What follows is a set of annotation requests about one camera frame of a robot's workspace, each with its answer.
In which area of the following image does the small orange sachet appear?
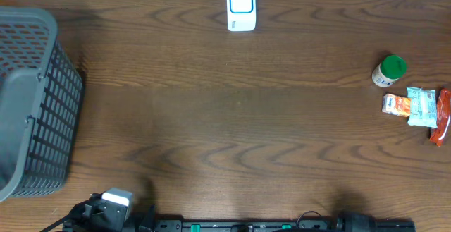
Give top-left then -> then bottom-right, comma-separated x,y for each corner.
381,94 -> 412,117

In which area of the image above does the green lid jar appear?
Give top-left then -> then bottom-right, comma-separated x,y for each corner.
371,55 -> 407,87

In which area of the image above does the orange snack bar wrapper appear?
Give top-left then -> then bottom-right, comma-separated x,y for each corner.
429,88 -> 450,147

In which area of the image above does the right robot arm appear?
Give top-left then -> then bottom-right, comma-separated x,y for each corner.
335,212 -> 376,232

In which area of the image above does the white barcode scanner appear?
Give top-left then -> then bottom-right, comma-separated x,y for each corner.
226,0 -> 257,32

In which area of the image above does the grey plastic basket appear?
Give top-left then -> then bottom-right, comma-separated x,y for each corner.
1,6 -> 85,200

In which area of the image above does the left camera cable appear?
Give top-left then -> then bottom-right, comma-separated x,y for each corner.
40,214 -> 73,232

